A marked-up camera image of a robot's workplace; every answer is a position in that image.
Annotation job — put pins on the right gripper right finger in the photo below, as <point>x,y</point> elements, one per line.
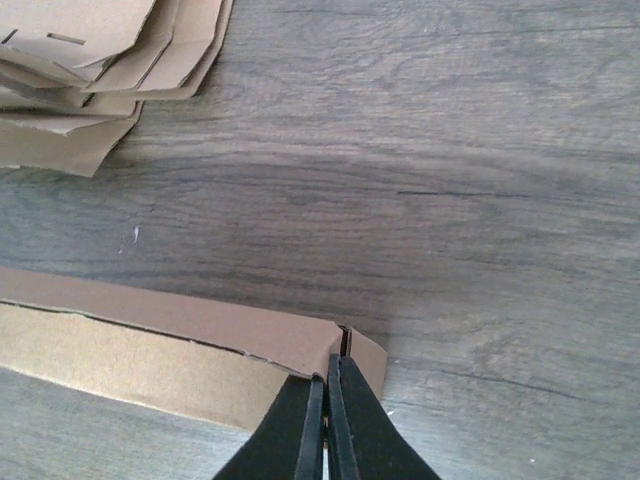
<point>363,443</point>

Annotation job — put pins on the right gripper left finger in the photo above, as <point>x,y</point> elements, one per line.
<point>288,443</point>

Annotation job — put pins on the brown cardboard box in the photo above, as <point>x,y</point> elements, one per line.
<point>196,358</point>

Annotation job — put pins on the stack of flat cardboard sheets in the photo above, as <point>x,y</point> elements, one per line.
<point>75,75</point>

